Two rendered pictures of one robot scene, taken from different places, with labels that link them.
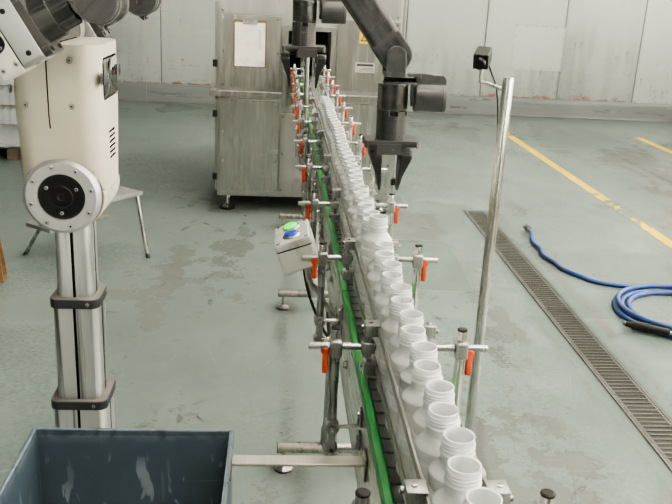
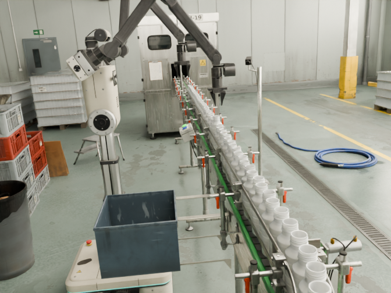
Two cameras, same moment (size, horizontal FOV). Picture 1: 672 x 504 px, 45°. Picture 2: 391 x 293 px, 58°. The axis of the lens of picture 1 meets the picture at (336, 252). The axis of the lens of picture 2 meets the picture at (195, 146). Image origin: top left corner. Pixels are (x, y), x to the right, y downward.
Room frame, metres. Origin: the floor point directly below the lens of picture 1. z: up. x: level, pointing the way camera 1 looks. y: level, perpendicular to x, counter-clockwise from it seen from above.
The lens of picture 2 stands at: (-0.38, 0.03, 1.58)
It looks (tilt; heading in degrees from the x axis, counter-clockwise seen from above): 16 degrees down; 0
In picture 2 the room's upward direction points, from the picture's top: 3 degrees counter-clockwise
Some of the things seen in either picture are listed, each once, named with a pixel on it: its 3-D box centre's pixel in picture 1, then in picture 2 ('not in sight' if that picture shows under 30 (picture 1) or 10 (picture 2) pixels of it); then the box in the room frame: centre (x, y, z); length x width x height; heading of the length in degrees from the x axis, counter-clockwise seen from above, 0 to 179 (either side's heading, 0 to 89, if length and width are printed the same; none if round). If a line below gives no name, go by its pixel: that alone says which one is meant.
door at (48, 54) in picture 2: not in sight; (45, 72); (11.03, 4.68, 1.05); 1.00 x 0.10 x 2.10; 95
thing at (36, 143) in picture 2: not in sight; (19, 146); (3.70, 2.14, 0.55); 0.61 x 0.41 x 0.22; 7
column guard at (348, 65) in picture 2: not in sight; (348, 77); (9.26, -4.09, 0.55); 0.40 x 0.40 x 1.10; 5
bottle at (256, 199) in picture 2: not in sight; (261, 209); (0.62, -0.15, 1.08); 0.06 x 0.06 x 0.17
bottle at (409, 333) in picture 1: (409, 380); (233, 163); (1.09, -0.12, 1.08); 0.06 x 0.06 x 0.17
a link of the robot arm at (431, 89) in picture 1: (414, 78); (223, 65); (1.55, -0.13, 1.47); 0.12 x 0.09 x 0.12; 93
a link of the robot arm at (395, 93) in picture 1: (395, 96); (217, 72); (1.55, -0.10, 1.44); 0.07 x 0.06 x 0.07; 93
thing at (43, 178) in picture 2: not in sight; (25, 181); (3.70, 2.14, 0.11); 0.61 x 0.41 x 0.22; 7
